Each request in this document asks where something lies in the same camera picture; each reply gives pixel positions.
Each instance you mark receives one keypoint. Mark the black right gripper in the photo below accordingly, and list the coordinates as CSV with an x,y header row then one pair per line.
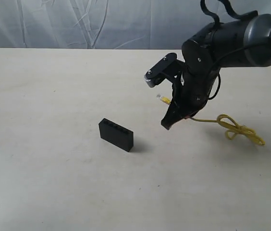
x,y
190,93

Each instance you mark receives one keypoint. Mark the black network switch box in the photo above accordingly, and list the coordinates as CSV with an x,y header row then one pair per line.
x,y
116,134

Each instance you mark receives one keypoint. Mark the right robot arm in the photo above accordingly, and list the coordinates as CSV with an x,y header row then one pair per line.
x,y
234,44

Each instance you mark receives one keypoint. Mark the grey backdrop cloth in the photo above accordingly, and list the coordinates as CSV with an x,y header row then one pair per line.
x,y
99,24

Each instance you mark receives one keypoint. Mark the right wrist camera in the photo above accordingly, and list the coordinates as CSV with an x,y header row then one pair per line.
x,y
166,68

